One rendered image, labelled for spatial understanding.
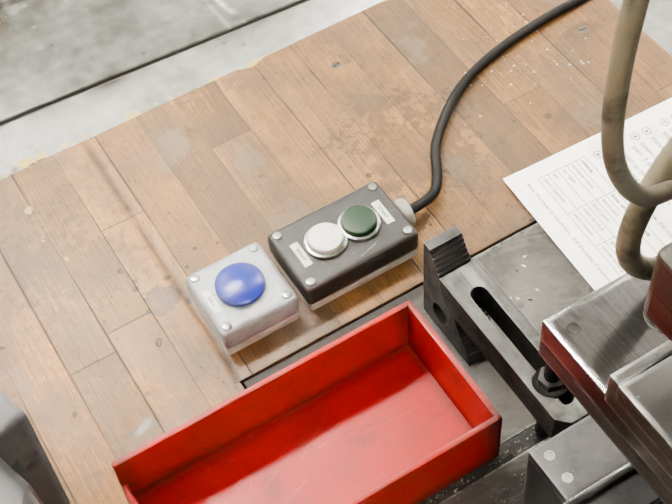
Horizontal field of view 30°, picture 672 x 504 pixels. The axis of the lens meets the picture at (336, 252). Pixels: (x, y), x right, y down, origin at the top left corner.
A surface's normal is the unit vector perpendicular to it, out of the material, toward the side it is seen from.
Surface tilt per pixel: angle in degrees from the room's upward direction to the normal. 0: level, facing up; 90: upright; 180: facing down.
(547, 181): 1
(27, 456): 93
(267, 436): 0
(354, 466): 0
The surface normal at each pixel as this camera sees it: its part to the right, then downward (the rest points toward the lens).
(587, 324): -0.06, -0.58
